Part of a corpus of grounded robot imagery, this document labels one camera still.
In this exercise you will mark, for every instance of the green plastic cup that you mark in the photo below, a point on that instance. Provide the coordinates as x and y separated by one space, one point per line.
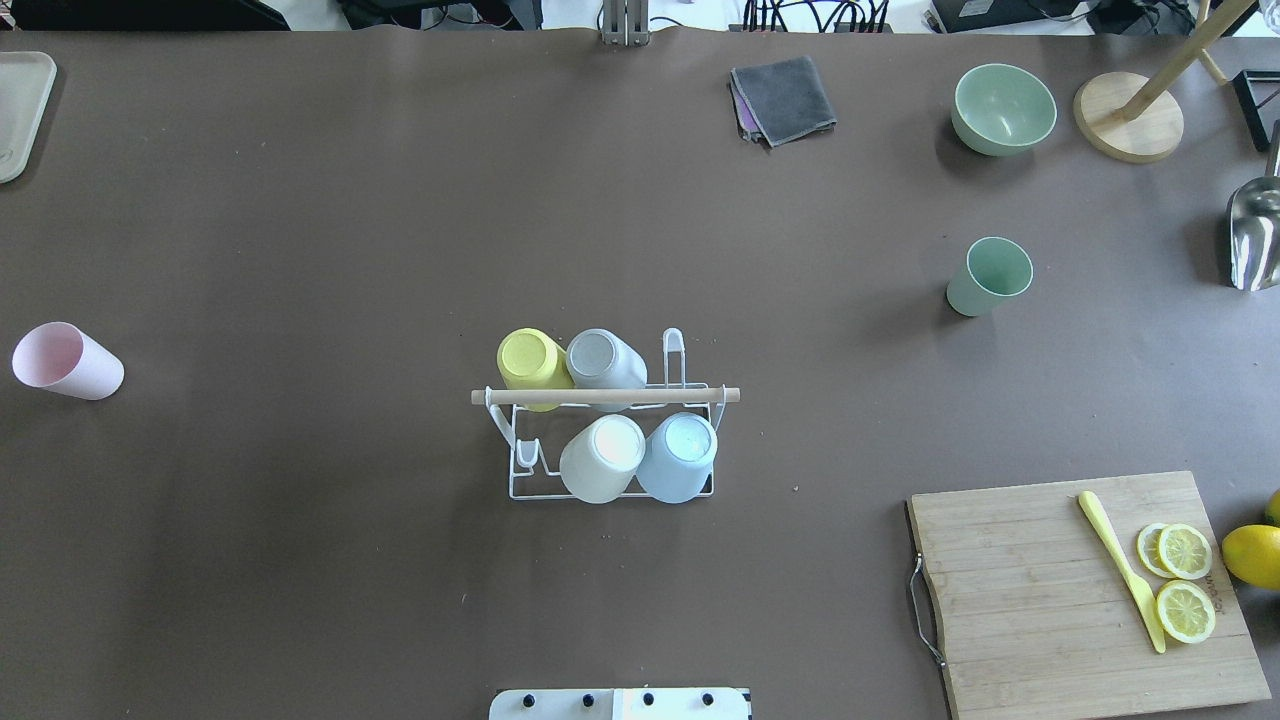
995 270

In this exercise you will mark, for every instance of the pink plastic cup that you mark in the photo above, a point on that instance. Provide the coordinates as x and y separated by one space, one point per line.
60 358

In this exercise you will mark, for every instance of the grey plastic cup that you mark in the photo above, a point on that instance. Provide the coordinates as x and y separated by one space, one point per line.
599 359

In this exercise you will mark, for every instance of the light blue plastic cup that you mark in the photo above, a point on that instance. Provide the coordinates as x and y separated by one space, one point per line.
679 458

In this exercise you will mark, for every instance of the white plastic cup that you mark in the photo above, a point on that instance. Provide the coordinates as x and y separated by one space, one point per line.
599 462

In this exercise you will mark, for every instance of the yellow plastic cup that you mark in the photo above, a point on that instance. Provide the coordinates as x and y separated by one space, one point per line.
530 359

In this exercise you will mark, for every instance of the grey folded cloth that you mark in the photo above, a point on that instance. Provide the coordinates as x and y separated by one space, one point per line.
779 102

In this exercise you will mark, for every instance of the green bowl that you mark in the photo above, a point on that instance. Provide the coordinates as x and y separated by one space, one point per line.
1000 110

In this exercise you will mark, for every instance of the yellow plastic knife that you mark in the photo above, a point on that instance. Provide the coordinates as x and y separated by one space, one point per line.
1140 590

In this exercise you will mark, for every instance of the bamboo cutting board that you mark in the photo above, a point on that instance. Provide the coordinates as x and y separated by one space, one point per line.
1033 620

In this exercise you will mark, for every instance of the wooden mug tree stand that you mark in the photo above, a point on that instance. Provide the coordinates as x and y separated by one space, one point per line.
1134 118

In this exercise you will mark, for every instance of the lemon slice upper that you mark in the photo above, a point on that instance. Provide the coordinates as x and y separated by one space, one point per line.
1174 551

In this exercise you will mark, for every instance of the lemon slice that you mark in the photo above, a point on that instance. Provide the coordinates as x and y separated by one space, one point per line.
1174 551
1185 611

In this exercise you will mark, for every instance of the lemon slice lower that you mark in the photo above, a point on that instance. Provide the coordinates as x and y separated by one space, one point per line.
1185 611

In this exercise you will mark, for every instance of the metal scoop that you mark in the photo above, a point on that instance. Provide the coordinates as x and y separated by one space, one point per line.
1253 222

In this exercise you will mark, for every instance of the whole yellow lemon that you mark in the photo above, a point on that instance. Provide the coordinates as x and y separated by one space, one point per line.
1251 554

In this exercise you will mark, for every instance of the cream plastic tray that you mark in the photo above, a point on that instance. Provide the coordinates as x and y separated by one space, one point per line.
27 78

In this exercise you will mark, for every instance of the white wire cup holder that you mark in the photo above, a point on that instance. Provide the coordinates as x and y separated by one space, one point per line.
536 424

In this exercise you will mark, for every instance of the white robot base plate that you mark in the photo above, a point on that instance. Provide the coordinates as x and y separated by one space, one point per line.
623 703

